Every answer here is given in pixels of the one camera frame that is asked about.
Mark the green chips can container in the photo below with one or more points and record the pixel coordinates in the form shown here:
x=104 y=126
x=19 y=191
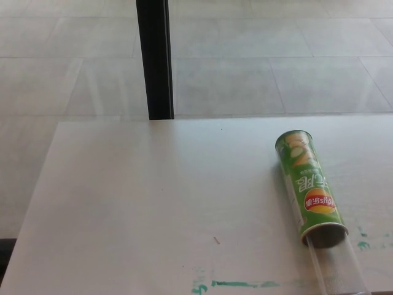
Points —
x=307 y=181

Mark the black vertical window frame post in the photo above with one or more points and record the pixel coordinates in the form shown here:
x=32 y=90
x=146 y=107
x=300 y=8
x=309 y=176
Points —
x=155 y=58

